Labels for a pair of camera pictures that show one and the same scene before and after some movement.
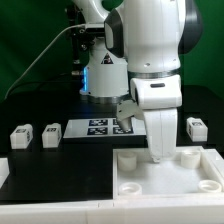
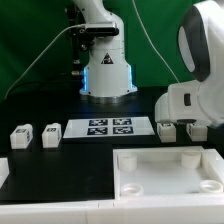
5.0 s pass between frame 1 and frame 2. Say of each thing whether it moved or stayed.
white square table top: stayed
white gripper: moved
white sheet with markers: stayed
